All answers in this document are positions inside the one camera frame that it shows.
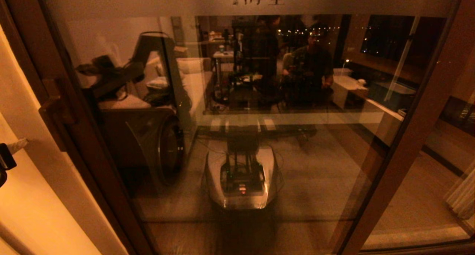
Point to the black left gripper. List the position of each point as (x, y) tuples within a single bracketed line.
[(5, 160)]

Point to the window with black railing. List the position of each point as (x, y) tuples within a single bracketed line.
[(304, 31)]

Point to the white pleated curtain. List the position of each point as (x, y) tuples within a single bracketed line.
[(462, 197)]

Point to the brown framed glass sliding door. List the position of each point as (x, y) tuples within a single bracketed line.
[(400, 154)]

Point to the grey front-load washing machine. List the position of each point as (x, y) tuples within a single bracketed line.
[(156, 143)]

